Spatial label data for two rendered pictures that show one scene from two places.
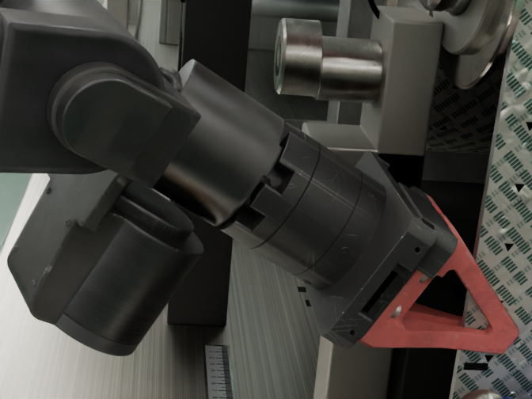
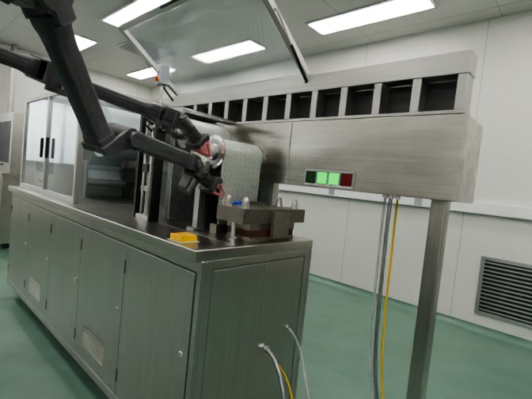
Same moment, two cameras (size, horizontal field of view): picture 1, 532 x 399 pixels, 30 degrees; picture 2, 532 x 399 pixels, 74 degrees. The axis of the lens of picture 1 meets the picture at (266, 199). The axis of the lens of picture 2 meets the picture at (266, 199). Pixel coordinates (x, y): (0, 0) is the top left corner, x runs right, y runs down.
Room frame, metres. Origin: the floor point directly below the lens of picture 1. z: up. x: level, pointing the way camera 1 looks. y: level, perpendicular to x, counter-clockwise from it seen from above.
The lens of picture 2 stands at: (-0.84, 0.73, 1.15)
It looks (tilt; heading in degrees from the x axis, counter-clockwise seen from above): 3 degrees down; 319
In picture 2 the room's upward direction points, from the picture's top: 6 degrees clockwise
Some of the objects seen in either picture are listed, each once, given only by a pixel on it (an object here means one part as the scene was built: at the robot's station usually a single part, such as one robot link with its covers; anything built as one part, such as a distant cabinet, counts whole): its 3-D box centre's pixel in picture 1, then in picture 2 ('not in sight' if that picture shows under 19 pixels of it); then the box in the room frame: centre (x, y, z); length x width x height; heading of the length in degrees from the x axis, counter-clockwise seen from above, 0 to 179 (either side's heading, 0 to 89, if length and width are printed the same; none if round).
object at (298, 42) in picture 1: (297, 57); not in sight; (0.52, -0.01, 1.18); 0.04 x 0.02 x 0.04; 7
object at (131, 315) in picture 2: not in sight; (115, 277); (1.44, -0.03, 0.43); 2.52 x 0.64 x 0.86; 7
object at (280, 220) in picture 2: not in sight; (280, 225); (0.25, -0.30, 0.97); 0.10 x 0.03 x 0.11; 97
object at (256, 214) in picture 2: not in sight; (263, 214); (0.34, -0.27, 1.00); 0.40 x 0.16 x 0.06; 97
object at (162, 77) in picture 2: not in sight; (161, 75); (1.05, -0.05, 1.66); 0.07 x 0.07 x 0.10; 86
